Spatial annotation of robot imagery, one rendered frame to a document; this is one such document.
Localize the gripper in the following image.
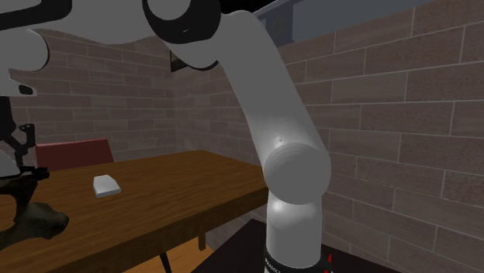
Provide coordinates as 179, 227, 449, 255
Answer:
0, 95, 37, 168

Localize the red chair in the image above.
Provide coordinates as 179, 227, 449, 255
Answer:
35, 137, 115, 172

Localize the dark brown figure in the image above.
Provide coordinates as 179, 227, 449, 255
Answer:
0, 166, 71, 251

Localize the small white box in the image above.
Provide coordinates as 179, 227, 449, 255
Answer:
92, 174, 123, 199

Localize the brown wooden table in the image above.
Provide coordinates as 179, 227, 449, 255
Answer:
0, 149, 270, 273

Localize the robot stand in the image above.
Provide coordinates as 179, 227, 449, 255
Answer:
192, 218, 403, 273

